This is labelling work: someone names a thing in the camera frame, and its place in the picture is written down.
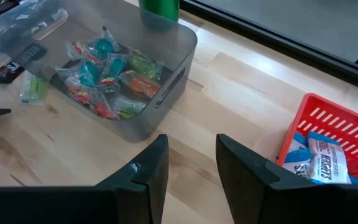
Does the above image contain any red plastic basket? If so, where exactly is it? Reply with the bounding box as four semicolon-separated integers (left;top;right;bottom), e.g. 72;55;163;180
276;92;358;187

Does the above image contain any blue ring pop candy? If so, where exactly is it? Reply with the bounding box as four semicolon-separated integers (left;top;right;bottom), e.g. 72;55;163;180
90;37;121;62
99;53;129;82
57;60;102;90

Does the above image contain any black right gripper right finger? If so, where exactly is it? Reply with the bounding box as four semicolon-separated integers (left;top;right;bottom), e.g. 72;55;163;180
215;133;316;224

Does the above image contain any orange ring pop candy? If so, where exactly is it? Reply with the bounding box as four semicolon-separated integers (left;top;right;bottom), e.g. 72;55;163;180
119;70;162;99

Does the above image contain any green ring pop candy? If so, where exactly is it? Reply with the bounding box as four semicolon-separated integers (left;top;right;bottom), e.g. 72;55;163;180
19;70;49;105
110;95;147;120
128;49;164;80

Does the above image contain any green soda can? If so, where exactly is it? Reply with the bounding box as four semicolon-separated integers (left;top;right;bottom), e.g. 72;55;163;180
138;0;181;32

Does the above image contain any grey translucent plastic bin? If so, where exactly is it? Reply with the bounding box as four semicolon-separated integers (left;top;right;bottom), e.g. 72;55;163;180
0;0;198;143

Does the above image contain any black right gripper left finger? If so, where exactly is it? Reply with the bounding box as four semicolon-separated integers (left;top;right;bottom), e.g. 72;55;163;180
94;134;170;224

